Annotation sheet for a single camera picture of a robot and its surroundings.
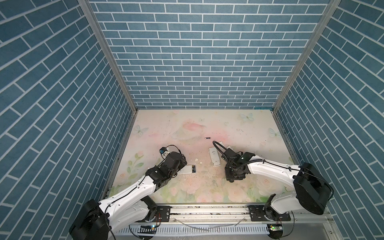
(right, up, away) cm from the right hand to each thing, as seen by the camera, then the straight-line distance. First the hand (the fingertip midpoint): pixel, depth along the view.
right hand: (226, 176), depth 84 cm
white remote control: (-22, +3, +5) cm, 23 cm away
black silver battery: (-10, +20, +19) cm, 29 cm away
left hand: (-23, +10, -1) cm, 25 cm away
